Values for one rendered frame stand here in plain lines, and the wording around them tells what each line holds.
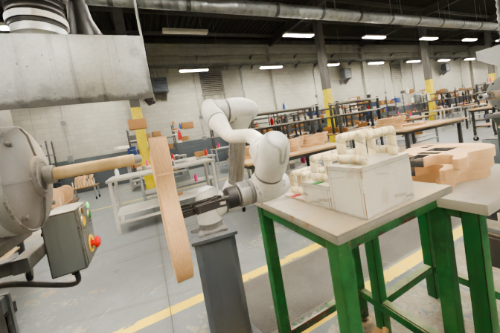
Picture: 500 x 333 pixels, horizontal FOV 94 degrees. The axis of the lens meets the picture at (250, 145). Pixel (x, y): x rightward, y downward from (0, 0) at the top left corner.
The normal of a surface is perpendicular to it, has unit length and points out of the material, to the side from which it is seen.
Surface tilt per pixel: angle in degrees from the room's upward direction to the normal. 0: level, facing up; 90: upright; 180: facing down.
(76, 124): 90
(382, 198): 90
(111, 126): 90
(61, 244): 90
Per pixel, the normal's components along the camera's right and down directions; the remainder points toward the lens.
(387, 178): 0.45, -0.03
